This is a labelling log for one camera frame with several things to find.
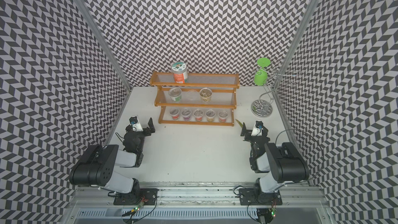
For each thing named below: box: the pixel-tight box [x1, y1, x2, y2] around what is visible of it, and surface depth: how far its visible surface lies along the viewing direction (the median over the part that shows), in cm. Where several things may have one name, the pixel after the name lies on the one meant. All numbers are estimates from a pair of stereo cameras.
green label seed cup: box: [168, 87, 182, 102], surface depth 91 cm
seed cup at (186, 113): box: [181, 107, 192, 121], surface depth 98 cm
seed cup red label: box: [169, 107, 180, 121], surface depth 97 cm
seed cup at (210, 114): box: [205, 109, 216, 122], surface depth 96 cm
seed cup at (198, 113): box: [193, 108, 204, 122], surface depth 98 cm
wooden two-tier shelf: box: [149, 71, 240, 127], surface depth 96 cm
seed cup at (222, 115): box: [217, 109, 229, 123], surface depth 97 cm
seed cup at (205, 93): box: [199, 87, 213, 103], surface depth 91 cm
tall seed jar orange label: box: [171, 61, 189, 84], surface depth 79 cm
